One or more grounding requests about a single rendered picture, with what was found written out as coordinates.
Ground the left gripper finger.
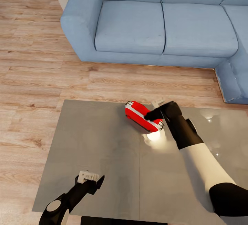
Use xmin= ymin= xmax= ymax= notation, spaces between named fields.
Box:
xmin=96 ymin=175 xmax=105 ymax=191

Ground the radio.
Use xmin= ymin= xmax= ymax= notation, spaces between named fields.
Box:
xmin=125 ymin=101 xmax=164 ymax=132

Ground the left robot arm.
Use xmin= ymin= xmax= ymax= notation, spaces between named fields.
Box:
xmin=39 ymin=170 xmax=105 ymax=225

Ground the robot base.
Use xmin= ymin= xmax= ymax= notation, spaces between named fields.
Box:
xmin=80 ymin=216 xmax=168 ymax=225

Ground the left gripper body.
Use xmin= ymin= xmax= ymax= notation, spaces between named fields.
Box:
xmin=72 ymin=176 xmax=96 ymax=202

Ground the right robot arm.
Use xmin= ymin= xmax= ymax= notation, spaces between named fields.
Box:
xmin=144 ymin=98 xmax=248 ymax=225

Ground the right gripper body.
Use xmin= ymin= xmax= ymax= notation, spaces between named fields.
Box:
xmin=146 ymin=107 xmax=161 ymax=122

